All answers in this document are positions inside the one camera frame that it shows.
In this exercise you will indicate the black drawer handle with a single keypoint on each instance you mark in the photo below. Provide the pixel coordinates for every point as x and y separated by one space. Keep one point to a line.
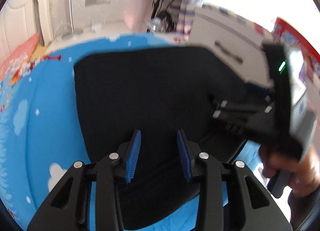
235 57

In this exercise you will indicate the right hand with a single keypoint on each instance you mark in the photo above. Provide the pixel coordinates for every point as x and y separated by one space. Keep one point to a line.
304 174

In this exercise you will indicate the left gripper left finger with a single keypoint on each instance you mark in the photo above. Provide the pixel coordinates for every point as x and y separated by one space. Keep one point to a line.
67 206

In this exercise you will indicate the white nightstand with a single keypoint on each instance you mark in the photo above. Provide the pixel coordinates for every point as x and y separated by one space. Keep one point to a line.
96 31

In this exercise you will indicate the blue cartoon bed sheet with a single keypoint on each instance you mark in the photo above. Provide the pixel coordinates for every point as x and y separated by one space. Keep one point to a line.
40 131

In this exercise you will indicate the white wooden headboard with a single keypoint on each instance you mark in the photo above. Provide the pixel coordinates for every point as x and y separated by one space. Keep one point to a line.
20 20

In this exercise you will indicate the silver ribbed lamp head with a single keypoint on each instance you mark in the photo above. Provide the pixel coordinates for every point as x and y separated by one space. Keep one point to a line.
155 25

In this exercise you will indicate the pink floral quilt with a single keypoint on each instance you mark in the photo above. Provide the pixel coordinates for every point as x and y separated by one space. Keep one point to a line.
20 55

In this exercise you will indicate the black pants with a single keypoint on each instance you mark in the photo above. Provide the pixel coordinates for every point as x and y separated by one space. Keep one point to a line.
159 91

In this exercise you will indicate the white drawer cabinet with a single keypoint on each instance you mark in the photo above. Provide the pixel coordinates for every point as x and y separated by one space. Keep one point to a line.
243 38

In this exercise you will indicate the silver floor lamp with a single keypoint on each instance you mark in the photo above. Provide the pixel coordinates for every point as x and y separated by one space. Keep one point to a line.
69 29

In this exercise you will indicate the red patterned box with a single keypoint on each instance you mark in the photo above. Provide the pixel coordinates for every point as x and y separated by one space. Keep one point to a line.
303 60

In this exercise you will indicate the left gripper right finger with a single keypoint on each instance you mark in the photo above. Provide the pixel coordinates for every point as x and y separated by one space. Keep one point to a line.
251 207

